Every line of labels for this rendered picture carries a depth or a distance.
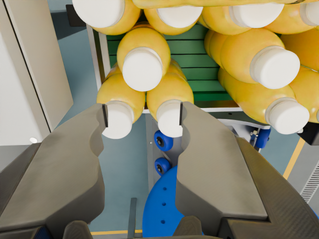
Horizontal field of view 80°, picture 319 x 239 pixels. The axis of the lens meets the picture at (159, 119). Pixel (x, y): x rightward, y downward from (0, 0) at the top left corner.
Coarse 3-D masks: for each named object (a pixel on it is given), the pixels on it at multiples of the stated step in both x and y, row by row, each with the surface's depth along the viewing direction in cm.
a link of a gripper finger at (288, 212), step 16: (240, 144) 8; (256, 160) 7; (256, 176) 7; (272, 176) 7; (272, 192) 6; (288, 192) 6; (272, 208) 6; (288, 208) 6; (304, 208) 6; (224, 224) 6; (240, 224) 5; (256, 224) 5; (272, 224) 5; (288, 224) 5; (304, 224) 5
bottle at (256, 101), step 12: (228, 84) 32; (240, 84) 29; (252, 84) 26; (288, 84) 25; (240, 96) 28; (252, 96) 26; (264, 96) 24; (276, 96) 24; (288, 96) 24; (252, 108) 26; (264, 108) 24; (264, 120) 26
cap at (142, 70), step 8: (128, 56) 18; (136, 56) 18; (144, 56) 18; (152, 56) 18; (128, 64) 18; (136, 64) 18; (144, 64) 18; (152, 64) 18; (160, 64) 19; (128, 72) 18; (136, 72) 19; (144, 72) 19; (152, 72) 19; (160, 72) 19; (128, 80) 19; (136, 80) 19; (144, 80) 19; (152, 80) 19; (136, 88) 19; (144, 88) 19; (152, 88) 20
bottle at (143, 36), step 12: (144, 24) 26; (132, 36) 21; (144, 36) 21; (156, 36) 21; (120, 48) 21; (132, 48) 20; (144, 48) 19; (156, 48) 20; (168, 48) 23; (120, 60) 21; (168, 60) 22
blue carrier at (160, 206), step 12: (168, 180) 37; (156, 192) 34; (168, 192) 34; (156, 204) 32; (168, 204) 32; (144, 216) 31; (156, 216) 30; (168, 216) 30; (180, 216) 30; (144, 228) 29; (156, 228) 29; (168, 228) 29
